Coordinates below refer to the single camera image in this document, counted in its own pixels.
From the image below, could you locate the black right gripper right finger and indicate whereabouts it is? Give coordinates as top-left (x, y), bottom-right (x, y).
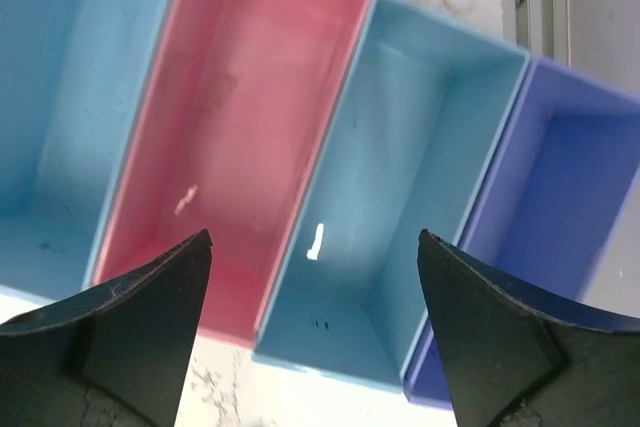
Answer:
top-left (417, 230), bottom-right (639, 426)

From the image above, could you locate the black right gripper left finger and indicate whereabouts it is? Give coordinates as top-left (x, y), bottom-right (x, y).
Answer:
top-left (1, 230), bottom-right (212, 426)

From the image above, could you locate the purple blue drawer bin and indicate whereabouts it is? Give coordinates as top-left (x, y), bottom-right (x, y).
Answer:
top-left (402, 57), bottom-right (640, 411)

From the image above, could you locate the sky blue drawer bin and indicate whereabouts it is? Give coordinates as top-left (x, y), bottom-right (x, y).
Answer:
top-left (253, 0), bottom-right (529, 391)

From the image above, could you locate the light blue drawer bin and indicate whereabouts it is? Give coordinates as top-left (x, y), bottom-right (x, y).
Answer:
top-left (1, 0), bottom-right (170, 304)

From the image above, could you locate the pink drawer bin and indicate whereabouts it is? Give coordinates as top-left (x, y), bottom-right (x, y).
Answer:
top-left (93, 0), bottom-right (372, 348)

